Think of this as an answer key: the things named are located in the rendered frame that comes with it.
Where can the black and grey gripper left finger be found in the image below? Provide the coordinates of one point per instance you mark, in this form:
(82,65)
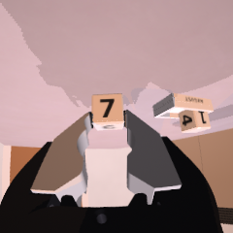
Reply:
(57,169)

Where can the white number cube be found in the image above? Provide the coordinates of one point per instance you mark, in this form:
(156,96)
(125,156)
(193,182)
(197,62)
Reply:
(107,111)
(194,121)

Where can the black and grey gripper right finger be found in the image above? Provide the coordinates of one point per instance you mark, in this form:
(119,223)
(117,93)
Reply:
(158,168)

